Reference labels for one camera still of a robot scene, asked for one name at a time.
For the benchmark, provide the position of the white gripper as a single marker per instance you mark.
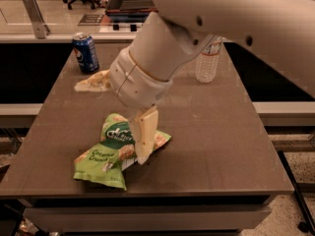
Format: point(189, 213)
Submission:
point(136, 81)

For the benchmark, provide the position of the green rice chip bag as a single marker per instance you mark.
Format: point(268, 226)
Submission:
point(105, 162)

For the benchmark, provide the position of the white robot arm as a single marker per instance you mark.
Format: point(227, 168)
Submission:
point(280, 32)

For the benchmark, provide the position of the blue pepsi can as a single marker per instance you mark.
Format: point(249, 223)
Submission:
point(84, 47)

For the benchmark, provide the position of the clear plastic water bottle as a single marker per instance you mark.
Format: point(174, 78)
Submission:
point(207, 62)

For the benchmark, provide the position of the blue orange cart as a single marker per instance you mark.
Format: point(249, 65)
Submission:
point(129, 11)

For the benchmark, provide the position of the grey table drawer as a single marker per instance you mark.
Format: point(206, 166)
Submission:
point(146, 218)

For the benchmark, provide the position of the left metal railing post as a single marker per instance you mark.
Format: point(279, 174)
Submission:
point(40, 28)

